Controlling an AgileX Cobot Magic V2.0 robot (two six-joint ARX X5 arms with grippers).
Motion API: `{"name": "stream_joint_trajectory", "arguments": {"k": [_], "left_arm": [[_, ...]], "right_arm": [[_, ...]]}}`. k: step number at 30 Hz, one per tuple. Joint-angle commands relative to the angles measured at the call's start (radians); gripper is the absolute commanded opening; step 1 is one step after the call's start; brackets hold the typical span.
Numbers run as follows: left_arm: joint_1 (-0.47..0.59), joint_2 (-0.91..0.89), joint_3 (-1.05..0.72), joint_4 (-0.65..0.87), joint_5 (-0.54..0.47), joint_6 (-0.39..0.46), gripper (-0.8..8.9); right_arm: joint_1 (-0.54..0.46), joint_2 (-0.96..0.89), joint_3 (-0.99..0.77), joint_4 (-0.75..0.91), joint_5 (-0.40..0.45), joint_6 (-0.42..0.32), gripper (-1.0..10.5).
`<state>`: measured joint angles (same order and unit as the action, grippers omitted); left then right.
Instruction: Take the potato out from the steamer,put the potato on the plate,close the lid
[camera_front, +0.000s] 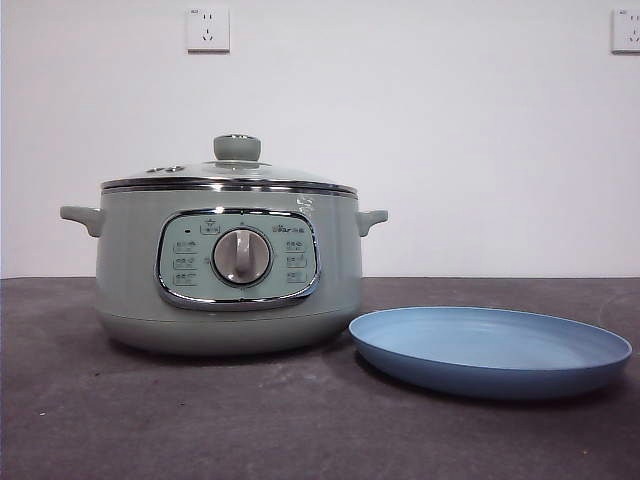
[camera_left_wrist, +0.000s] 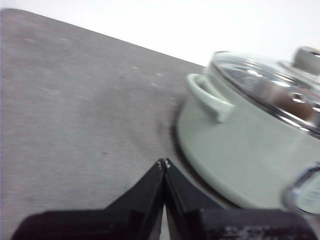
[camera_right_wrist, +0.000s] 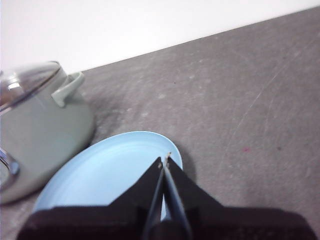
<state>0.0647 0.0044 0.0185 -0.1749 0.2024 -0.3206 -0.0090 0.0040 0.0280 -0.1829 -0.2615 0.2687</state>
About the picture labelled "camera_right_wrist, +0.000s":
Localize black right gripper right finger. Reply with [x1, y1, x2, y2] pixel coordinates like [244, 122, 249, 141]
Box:
[164, 156, 315, 240]

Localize sage green electric steamer pot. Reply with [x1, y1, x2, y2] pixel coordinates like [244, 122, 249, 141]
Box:
[0, 65, 95, 206]

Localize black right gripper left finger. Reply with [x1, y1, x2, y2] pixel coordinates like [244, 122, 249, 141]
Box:
[16, 156, 164, 240]

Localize light blue round plate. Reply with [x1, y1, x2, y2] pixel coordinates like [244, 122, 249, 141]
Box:
[32, 130, 184, 222]

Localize glass lid with green knob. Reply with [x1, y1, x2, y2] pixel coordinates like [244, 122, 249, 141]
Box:
[0, 60, 61, 114]

